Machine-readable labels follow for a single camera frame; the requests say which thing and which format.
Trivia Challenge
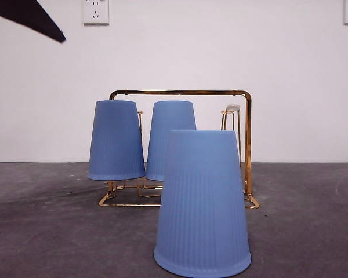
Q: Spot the blue ribbed plastic cup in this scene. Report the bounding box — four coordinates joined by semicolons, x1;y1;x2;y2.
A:
153;129;252;276
144;100;197;182
86;100;146;181

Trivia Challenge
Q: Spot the gold wire cup holder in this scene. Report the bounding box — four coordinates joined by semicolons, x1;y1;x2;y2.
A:
98;89;261;210

